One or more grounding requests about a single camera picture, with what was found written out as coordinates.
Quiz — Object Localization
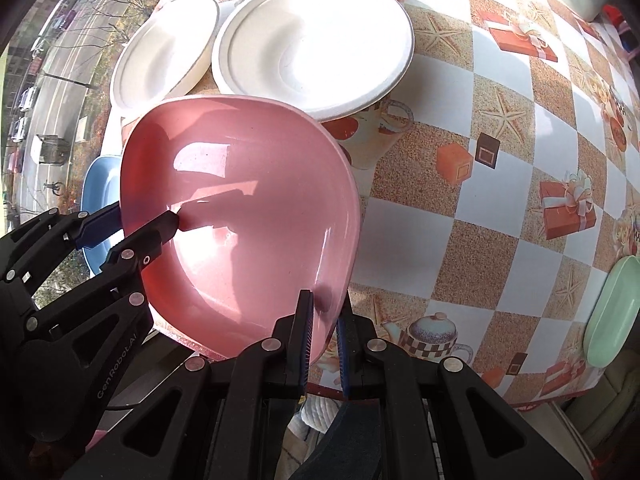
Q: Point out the green square plastic plate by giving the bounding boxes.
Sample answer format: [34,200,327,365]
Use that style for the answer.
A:
[582,256,639,368]

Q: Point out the pink square plastic plate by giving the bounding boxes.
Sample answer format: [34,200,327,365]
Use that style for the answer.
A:
[119,96,361,360]

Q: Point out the white paper bowl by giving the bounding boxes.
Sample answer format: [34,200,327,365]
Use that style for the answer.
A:
[110,0,219,118]

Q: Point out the large white paper plate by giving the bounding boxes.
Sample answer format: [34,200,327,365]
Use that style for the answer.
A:
[212,0,414,122]

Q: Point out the person legs dark trousers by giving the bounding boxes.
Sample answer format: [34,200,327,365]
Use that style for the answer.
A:
[291,402,382,480]

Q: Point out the blue square plastic plate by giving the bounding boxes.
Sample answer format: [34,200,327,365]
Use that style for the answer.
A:
[80,156,124,275]

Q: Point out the checkered patterned tablecloth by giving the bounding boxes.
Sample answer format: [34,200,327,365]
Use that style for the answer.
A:
[98,0,640,406]

